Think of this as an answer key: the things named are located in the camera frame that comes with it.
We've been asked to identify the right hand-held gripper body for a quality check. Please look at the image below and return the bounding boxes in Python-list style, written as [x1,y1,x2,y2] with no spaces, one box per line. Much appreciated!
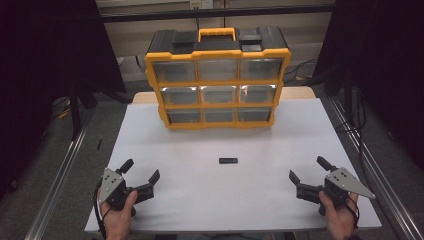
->
[295,166,377,217]

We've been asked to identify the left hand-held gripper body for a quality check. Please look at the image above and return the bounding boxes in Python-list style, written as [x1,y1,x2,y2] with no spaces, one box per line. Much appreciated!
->
[97,167,156,217]

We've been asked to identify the clear plastic pulled drawer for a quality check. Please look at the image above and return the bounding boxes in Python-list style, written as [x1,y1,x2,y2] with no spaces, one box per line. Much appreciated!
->
[161,87,200,105]

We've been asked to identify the yellow black organizer case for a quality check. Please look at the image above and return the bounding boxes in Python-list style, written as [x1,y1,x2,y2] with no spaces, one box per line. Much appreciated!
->
[144,25,293,131]

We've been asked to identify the person's left hand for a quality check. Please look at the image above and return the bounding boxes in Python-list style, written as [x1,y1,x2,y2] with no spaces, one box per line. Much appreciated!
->
[99,189,139,240]

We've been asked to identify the person's right hand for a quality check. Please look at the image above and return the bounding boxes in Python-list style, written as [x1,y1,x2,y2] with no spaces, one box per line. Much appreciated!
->
[318,190,360,240]

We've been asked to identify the black metal stand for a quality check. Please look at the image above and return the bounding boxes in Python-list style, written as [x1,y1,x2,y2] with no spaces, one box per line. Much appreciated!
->
[68,83,133,141]

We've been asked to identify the black curtain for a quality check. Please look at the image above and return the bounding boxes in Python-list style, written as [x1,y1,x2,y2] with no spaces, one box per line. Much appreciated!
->
[0,0,127,201]
[313,0,424,171]

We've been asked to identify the set of clear organizer drawers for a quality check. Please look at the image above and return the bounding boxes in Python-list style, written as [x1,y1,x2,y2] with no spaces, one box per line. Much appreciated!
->
[152,59,284,124]

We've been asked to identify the black crossbar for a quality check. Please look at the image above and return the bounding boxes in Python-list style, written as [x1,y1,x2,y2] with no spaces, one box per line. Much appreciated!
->
[99,3,336,24]

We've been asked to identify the right hand-held gripper black cable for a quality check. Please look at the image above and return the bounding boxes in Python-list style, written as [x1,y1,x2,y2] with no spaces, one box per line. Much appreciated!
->
[344,196,361,231]

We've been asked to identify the hand-held gripper black cable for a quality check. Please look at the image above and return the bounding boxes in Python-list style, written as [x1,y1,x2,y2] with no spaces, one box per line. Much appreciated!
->
[92,179,108,240]
[344,196,361,231]

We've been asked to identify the left hand-held gripper black cable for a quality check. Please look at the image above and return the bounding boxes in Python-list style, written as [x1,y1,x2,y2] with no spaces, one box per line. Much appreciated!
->
[92,179,108,240]

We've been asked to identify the metal floor rail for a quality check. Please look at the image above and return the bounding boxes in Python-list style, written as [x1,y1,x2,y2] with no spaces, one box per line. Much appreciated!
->
[328,96,424,240]
[24,123,93,240]

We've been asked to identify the black cables behind case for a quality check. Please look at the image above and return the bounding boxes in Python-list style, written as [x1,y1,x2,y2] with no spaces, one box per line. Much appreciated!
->
[284,59,318,84]

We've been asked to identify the wall socket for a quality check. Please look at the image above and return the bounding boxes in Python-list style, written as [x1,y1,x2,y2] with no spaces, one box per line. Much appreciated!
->
[189,0,214,10]

